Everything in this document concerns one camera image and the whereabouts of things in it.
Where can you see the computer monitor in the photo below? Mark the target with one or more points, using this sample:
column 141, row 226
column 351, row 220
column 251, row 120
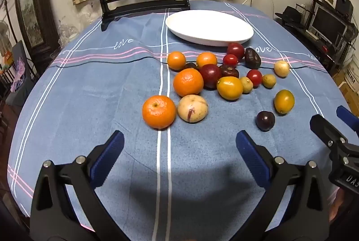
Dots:
column 328, row 23

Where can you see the blue striped tablecloth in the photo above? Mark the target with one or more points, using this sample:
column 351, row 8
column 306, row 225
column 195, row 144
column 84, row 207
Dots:
column 84, row 89

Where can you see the red cherry tomato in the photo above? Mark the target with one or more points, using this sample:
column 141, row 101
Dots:
column 254, row 77
column 230, row 60

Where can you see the yellow green tinged tomato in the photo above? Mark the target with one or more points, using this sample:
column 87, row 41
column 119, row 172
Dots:
column 284, row 101

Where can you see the yellow orange tomato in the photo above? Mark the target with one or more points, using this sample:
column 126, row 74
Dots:
column 230, row 87

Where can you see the dark red plum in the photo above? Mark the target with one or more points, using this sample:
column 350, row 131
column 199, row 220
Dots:
column 210, row 75

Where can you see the dark brown oval fruit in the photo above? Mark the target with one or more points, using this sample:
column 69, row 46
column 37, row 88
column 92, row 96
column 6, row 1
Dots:
column 252, row 58

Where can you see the black hat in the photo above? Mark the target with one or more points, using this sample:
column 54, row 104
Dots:
column 290, row 15

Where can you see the large orange mandarin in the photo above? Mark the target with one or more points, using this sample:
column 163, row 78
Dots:
column 159, row 112
column 188, row 82

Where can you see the cardboard box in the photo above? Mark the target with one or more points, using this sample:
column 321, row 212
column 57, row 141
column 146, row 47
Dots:
column 352, row 75

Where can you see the white oval plate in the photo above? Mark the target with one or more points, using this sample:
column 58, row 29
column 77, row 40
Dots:
column 209, row 26

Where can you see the black desk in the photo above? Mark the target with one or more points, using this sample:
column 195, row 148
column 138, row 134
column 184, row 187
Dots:
column 308, row 42

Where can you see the dark red tomato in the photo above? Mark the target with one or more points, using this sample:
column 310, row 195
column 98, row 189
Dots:
column 235, row 50

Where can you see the pale yellow spotted fruit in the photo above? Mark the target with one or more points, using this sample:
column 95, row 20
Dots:
column 281, row 68

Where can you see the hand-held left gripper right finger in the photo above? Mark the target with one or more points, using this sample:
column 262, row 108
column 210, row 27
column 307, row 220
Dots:
column 252, row 157

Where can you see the pale yellow fruit red streak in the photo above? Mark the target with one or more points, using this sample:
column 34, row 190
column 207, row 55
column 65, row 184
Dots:
column 193, row 108

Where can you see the dark purple tomato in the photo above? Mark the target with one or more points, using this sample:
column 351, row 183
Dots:
column 229, row 71

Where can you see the small orange mandarin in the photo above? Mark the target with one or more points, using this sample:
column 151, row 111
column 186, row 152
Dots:
column 176, row 60
column 206, row 59

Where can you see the black speaker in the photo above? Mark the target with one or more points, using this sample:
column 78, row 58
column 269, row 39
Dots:
column 343, row 4

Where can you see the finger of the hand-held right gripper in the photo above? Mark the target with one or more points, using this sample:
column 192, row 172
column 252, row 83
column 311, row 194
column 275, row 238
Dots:
column 324, row 129
column 347, row 117

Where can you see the dark framed landscape panel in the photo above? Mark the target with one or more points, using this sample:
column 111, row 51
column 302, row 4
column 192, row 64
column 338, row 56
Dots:
column 28, row 14

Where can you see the small yellow green fruit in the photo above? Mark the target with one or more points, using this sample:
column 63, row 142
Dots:
column 246, row 85
column 269, row 81

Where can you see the small dark purple fruit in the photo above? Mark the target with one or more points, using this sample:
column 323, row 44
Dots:
column 265, row 120
column 190, row 65

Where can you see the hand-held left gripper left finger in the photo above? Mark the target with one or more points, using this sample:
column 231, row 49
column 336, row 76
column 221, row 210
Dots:
column 109, row 157

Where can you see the chair with purple cloth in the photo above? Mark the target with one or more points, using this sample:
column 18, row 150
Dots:
column 19, row 72

